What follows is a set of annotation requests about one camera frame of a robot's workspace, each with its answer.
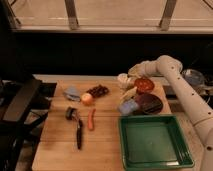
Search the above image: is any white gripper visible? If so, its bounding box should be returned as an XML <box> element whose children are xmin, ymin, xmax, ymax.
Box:
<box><xmin>121</xmin><ymin>61</ymin><xmax>156</xmax><ymax>100</ymax></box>

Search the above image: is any blue crumpled cloth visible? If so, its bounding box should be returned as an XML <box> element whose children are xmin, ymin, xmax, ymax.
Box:
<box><xmin>64</xmin><ymin>86</ymin><xmax>80</xmax><ymax>102</ymax></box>

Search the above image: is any dark red grapes bunch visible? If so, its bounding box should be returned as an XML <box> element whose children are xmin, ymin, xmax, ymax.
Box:
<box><xmin>87</xmin><ymin>85</ymin><xmax>109</xmax><ymax>98</ymax></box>

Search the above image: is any orange carrot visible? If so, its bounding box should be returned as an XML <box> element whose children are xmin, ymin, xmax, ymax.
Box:
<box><xmin>88</xmin><ymin>108</ymin><xmax>96</xmax><ymax>131</ymax></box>

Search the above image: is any green plastic tray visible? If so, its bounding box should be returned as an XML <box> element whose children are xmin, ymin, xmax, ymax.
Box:
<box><xmin>118</xmin><ymin>115</ymin><xmax>194</xmax><ymax>171</ymax></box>

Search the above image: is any yellow red apple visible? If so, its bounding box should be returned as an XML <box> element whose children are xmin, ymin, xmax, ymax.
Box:
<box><xmin>81</xmin><ymin>93</ymin><xmax>94</xmax><ymax>105</ymax></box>

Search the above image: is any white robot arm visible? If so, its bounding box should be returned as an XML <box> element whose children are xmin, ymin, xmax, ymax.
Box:
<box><xmin>117</xmin><ymin>55</ymin><xmax>213</xmax><ymax>171</ymax></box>

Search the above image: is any black chair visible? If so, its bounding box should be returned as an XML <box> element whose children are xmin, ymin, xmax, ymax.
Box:
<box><xmin>0</xmin><ymin>79</ymin><xmax>56</xmax><ymax>171</ymax></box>

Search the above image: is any red bowl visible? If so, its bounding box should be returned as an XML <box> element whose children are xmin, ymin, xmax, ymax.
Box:
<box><xmin>134</xmin><ymin>78</ymin><xmax>155</xmax><ymax>93</ymax></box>

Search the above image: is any white paper cup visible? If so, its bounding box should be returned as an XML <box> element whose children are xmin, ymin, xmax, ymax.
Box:
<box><xmin>117</xmin><ymin>73</ymin><xmax>133</xmax><ymax>89</ymax></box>

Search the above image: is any dark maroon plate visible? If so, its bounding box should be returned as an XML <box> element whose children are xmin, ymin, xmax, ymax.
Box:
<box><xmin>133</xmin><ymin>93</ymin><xmax>163</xmax><ymax>115</ymax></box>

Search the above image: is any blue sponge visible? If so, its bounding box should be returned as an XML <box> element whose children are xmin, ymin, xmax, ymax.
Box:
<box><xmin>118</xmin><ymin>99</ymin><xmax>139</xmax><ymax>116</ymax></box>

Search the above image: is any metal bowl on stand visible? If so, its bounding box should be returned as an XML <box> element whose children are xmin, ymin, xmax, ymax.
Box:
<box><xmin>182</xmin><ymin>69</ymin><xmax>205</xmax><ymax>87</ymax></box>

